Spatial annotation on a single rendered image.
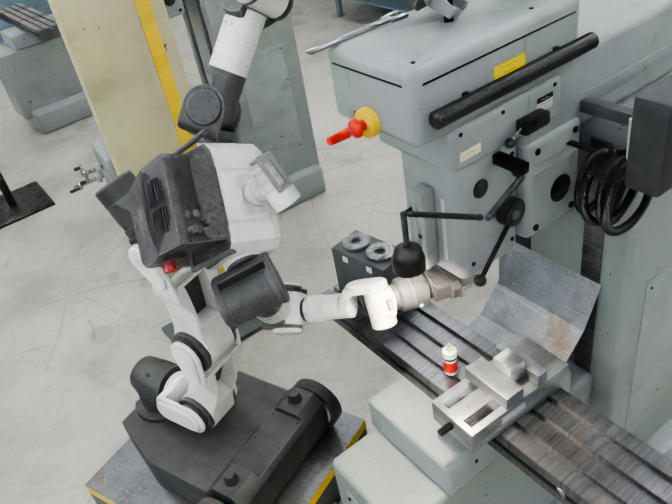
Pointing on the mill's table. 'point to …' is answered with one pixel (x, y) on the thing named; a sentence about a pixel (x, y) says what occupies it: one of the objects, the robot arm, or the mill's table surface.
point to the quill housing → (475, 181)
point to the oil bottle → (450, 360)
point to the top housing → (445, 60)
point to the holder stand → (362, 259)
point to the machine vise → (465, 399)
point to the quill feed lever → (511, 210)
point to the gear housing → (483, 129)
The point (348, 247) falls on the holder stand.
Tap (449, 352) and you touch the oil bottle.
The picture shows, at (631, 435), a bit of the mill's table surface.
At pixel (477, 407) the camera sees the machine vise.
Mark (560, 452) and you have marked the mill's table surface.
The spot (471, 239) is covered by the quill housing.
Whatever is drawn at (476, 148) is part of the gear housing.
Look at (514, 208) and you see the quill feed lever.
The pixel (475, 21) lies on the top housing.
